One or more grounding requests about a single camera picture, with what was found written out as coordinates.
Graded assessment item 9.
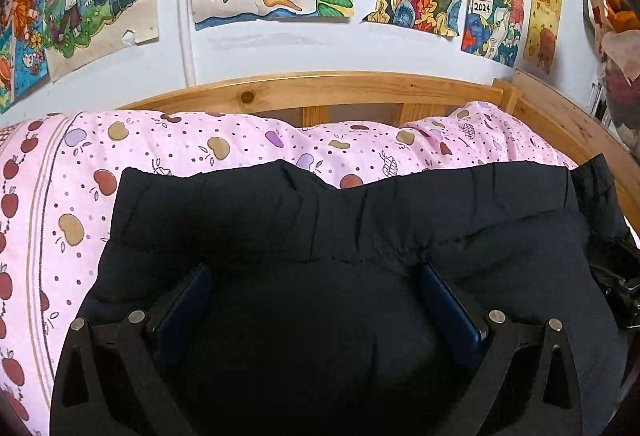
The black puffer jacket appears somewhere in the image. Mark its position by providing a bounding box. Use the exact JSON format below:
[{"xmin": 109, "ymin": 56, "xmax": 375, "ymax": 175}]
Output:
[{"xmin": 80, "ymin": 153, "xmax": 632, "ymax": 436}]

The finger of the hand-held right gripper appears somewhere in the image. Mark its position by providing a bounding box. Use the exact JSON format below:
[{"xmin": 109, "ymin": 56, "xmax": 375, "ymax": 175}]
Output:
[{"xmin": 590, "ymin": 235, "xmax": 640, "ymax": 333}]

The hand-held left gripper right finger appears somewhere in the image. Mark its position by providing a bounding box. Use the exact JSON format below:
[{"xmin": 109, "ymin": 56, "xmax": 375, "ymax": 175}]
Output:
[{"xmin": 418, "ymin": 263, "xmax": 585, "ymax": 436}]

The pink fruit print quilt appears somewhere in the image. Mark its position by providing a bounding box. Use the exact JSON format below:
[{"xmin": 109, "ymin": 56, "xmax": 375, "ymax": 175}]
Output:
[{"xmin": 0, "ymin": 100, "xmax": 581, "ymax": 436}]

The pile of clothes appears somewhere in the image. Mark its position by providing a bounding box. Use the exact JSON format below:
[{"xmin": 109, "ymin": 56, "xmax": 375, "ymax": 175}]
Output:
[{"xmin": 584, "ymin": 0, "xmax": 640, "ymax": 129}]

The orange bear wall poster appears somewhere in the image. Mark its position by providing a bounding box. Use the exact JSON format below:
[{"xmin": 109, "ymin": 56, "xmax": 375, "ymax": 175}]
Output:
[{"xmin": 522, "ymin": 0, "xmax": 566, "ymax": 76}]

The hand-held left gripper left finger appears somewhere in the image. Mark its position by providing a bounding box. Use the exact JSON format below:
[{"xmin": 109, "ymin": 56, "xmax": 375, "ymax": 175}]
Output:
[{"xmin": 49, "ymin": 263, "xmax": 216, "ymax": 436}]

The wooden bed frame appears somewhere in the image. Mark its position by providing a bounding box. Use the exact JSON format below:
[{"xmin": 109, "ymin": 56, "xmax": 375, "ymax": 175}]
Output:
[{"xmin": 115, "ymin": 68, "xmax": 640, "ymax": 237}]

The basketball girl wall poster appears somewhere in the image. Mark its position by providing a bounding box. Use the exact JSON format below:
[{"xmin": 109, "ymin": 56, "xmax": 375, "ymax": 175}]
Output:
[{"xmin": 0, "ymin": 0, "xmax": 52, "ymax": 113}]

